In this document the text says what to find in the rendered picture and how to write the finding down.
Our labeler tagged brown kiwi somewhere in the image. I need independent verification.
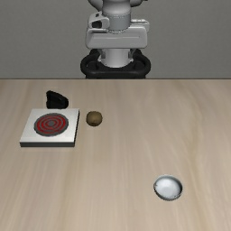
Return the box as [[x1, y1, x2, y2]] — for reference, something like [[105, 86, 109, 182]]
[[86, 110, 104, 127]]

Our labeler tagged white bowl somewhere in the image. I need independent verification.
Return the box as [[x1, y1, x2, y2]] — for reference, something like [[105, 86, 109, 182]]
[[152, 174, 183, 202]]

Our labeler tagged white stove plate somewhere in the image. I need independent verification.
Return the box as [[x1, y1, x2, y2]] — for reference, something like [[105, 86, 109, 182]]
[[19, 107, 80, 148]]

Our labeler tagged black rounded lump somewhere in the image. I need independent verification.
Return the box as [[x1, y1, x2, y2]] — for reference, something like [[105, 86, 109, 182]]
[[45, 89, 69, 110]]

